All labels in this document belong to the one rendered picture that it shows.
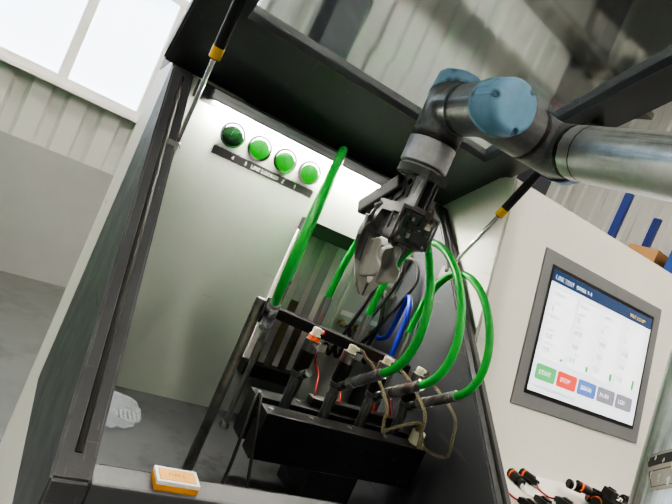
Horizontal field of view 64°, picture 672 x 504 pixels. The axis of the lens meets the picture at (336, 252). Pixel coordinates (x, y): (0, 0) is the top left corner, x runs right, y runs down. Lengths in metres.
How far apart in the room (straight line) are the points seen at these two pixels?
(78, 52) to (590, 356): 4.11
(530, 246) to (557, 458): 0.48
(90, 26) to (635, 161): 4.39
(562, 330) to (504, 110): 0.71
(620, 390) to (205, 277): 1.02
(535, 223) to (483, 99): 0.57
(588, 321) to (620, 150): 0.74
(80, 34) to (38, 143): 0.87
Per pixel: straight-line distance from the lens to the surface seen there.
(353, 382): 0.92
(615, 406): 1.51
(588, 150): 0.74
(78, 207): 4.77
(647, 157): 0.68
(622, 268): 1.50
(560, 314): 1.31
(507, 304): 1.19
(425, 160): 0.80
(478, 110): 0.73
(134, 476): 0.67
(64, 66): 4.66
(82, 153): 4.76
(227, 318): 1.17
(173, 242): 1.11
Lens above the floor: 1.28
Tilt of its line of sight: 2 degrees down
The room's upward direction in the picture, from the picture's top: 24 degrees clockwise
